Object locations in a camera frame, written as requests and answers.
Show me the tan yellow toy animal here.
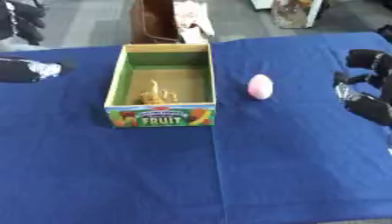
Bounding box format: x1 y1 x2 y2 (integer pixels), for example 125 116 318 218
131 79 181 106

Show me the pink toy egg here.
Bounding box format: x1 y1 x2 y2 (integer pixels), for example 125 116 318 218
246 73 276 101

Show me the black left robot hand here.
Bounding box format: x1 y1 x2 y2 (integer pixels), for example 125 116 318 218
0 0 65 84

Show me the white crumpled bag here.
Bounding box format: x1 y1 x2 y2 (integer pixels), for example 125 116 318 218
171 0 218 45

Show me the tan cardboard box green inside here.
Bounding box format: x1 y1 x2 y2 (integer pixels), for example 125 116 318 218
102 43 218 129

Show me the brown wooden furniture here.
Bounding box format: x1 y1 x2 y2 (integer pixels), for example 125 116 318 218
129 0 181 45

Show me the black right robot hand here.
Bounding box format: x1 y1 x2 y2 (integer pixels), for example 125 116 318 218
332 48 392 127

